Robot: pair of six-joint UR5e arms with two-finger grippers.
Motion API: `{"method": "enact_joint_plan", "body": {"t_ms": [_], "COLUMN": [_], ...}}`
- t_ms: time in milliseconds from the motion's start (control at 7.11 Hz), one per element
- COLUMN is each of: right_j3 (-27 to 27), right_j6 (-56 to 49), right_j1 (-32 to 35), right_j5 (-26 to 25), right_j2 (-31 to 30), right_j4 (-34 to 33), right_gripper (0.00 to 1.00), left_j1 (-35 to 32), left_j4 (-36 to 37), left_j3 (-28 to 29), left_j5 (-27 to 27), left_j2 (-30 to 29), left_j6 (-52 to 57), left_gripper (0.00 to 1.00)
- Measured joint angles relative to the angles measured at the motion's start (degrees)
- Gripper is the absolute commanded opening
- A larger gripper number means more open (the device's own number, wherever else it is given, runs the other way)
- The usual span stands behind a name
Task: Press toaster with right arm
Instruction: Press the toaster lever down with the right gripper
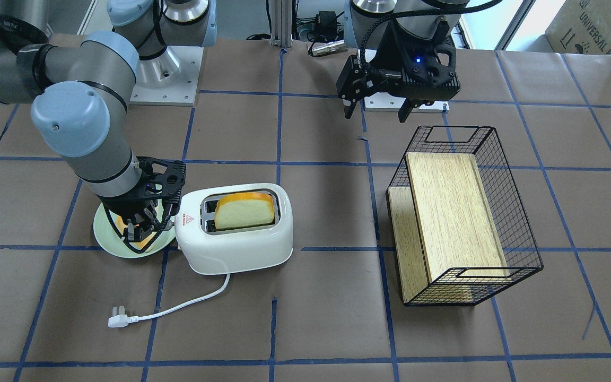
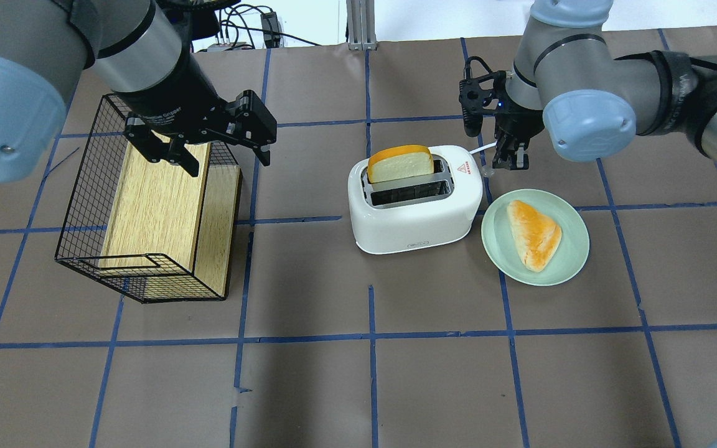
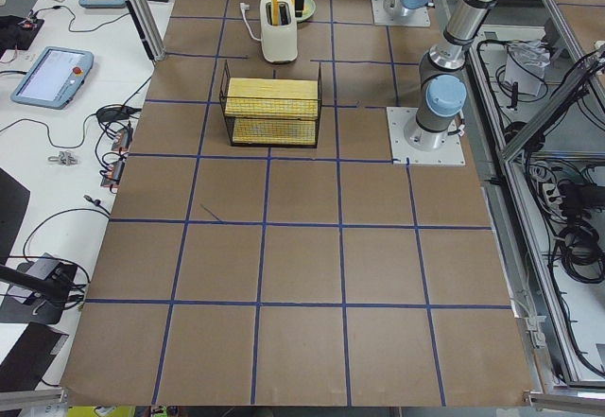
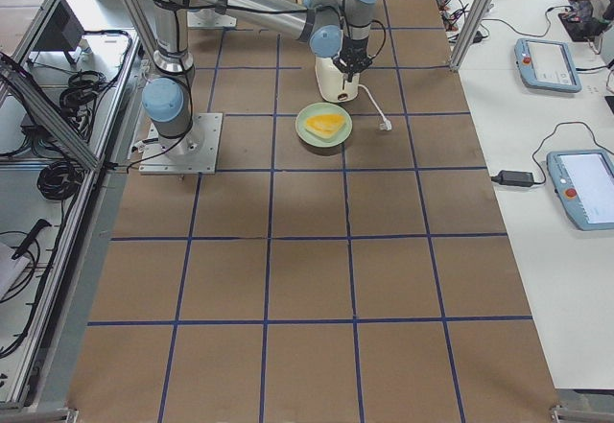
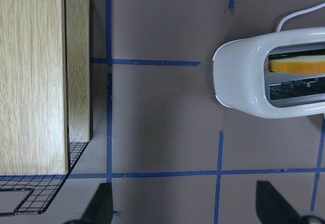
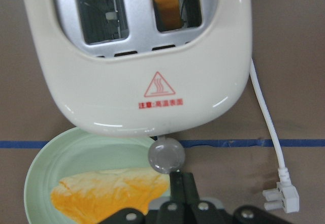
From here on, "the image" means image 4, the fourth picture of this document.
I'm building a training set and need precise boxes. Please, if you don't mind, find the white two-slot toaster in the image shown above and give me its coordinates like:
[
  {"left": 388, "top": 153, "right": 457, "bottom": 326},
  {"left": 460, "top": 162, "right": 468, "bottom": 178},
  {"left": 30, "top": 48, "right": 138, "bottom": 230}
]
[{"left": 315, "top": 58, "right": 360, "bottom": 104}]

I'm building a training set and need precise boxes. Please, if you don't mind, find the light green plate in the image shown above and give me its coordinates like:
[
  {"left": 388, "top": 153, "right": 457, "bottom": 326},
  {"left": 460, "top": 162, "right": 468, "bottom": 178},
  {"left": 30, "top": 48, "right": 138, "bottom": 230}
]
[{"left": 295, "top": 103, "right": 352, "bottom": 148}]

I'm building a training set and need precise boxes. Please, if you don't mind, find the blue teach pendant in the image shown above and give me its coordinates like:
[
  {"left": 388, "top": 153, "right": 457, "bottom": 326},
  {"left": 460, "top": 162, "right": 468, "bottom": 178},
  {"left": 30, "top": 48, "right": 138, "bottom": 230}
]
[
  {"left": 514, "top": 38, "right": 582, "bottom": 93},
  {"left": 547, "top": 149, "right": 613, "bottom": 231}
]

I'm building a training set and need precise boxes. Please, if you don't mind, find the white toaster power cable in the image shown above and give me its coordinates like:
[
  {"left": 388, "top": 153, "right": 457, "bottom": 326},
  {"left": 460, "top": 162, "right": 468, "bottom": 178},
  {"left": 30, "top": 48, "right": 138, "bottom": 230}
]
[{"left": 359, "top": 84, "right": 393, "bottom": 132}]

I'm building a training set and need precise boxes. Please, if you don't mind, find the lower blue teach pendant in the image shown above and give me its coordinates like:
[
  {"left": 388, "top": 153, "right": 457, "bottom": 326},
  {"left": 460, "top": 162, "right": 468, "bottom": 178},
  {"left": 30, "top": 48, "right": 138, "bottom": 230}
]
[{"left": 547, "top": 149, "right": 613, "bottom": 231}]

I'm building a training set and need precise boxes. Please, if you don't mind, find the black cable bundle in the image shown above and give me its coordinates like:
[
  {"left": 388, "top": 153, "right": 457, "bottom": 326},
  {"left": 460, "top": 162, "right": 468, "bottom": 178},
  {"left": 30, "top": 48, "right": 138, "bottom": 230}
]
[{"left": 36, "top": 159, "right": 83, "bottom": 202}]

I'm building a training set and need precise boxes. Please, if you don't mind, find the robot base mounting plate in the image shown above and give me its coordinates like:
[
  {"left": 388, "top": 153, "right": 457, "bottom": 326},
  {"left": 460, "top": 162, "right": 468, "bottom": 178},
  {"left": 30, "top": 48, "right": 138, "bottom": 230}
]
[{"left": 138, "top": 113, "right": 223, "bottom": 175}]

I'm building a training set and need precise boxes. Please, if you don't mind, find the triangular toasted bread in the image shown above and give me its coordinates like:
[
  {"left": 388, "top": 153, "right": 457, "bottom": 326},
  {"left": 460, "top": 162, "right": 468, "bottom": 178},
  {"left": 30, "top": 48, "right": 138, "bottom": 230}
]
[{"left": 304, "top": 113, "right": 345, "bottom": 140}]

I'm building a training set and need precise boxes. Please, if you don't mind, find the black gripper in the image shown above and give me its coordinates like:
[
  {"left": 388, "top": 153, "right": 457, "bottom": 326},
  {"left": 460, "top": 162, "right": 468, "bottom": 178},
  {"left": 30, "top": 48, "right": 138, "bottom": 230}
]
[{"left": 334, "top": 36, "right": 373, "bottom": 82}]

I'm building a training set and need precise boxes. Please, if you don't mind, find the upper blue teach pendant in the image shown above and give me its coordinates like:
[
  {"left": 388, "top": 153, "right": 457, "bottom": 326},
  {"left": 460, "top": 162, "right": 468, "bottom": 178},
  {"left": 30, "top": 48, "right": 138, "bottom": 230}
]
[{"left": 514, "top": 38, "right": 582, "bottom": 93}]

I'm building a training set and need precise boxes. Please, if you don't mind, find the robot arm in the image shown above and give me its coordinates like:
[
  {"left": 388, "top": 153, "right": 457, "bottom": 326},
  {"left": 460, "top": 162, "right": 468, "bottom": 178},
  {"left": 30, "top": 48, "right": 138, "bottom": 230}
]
[{"left": 164, "top": 0, "right": 377, "bottom": 104}]

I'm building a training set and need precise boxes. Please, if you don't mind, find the black power adapter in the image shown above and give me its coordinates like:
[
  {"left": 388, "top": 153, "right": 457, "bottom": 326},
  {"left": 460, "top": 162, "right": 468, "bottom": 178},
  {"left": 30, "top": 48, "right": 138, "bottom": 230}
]
[{"left": 490, "top": 170, "right": 535, "bottom": 188}]

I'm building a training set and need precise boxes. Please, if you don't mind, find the aluminium frame post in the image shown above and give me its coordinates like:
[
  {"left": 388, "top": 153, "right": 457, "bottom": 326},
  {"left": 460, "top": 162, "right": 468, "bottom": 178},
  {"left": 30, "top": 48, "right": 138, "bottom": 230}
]
[{"left": 449, "top": 0, "right": 492, "bottom": 71}]

